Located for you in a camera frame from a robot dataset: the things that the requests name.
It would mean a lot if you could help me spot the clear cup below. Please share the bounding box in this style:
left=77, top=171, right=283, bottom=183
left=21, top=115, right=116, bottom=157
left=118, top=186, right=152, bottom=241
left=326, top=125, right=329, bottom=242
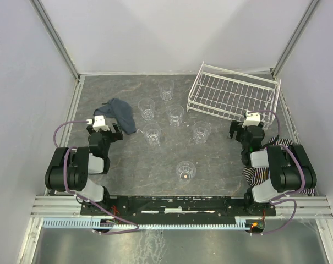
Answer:
left=176, top=161, right=196, bottom=183
left=192, top=121, right=211, bottom=144
left=138, top=98, right=155, bottom=121
left=166, top=104, right=184, bottom=127
left=143, top=123, right=161, bottom=146
left=158, top=80, right=174, bottom=101

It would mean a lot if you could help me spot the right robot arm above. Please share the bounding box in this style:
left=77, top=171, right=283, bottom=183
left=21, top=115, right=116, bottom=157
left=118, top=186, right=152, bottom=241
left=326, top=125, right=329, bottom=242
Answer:
left=229, top=120, right=317, bottom=204

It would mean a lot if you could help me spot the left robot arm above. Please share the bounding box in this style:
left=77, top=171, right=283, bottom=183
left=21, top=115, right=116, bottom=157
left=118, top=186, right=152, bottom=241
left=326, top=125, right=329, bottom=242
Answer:
left=45, top=123, right=123, bottom=206

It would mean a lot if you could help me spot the dark blue cloth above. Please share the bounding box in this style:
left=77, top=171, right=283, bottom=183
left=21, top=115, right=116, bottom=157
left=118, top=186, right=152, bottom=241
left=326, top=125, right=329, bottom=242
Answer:
left=94, top=98, right=137, bottom=135

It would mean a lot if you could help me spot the striped cloth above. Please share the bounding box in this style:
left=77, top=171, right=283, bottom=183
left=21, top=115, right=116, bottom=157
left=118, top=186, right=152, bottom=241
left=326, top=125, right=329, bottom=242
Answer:
left=243, top=138, right=317, bottom=195

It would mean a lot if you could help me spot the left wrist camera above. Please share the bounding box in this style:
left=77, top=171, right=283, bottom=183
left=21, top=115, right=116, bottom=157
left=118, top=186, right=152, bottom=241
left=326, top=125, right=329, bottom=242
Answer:
left=92, top=115, right=110, bottom=131

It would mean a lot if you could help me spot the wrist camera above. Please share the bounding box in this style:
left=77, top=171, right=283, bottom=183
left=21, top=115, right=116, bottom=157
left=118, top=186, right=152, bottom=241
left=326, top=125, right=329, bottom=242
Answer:
left=92, top=115, right=110, bottom=131
left=242, top=111, right=261, bottom=127

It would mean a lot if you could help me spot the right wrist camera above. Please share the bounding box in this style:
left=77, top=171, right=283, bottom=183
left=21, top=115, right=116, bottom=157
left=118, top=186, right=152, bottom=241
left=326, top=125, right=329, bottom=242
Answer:
left=242, top=111, right=261, bottom=127

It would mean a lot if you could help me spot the white wire dish rack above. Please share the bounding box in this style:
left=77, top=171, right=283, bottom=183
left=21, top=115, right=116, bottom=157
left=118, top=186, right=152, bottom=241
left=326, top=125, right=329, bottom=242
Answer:
left=187, top=62, right=281, bottom=122

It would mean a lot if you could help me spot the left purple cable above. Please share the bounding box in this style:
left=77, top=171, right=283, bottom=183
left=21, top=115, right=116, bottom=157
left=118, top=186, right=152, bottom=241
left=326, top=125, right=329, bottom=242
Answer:
left=53, top=119, right=140, bottom=235

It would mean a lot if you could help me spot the purple cable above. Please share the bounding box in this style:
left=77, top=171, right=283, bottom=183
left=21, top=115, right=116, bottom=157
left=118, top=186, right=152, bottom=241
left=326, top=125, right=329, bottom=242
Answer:
left=53, top=119, right=140, bottom=235
left=248, top=109, right=307, bottom=236

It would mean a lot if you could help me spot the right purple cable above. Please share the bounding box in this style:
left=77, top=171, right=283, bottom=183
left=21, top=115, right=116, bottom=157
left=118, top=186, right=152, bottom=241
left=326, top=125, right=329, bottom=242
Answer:
left=248, top=109, right=307, bottom=236

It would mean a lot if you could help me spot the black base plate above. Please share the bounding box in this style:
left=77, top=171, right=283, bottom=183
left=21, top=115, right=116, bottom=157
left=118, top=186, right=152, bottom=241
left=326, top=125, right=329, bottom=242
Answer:
left=80, top=194, right=277, bottom=225

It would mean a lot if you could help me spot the blue cable duct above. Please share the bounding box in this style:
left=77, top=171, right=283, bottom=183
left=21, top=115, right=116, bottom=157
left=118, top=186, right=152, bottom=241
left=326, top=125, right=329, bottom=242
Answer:
left=42, top=217, right=250, bottom=230

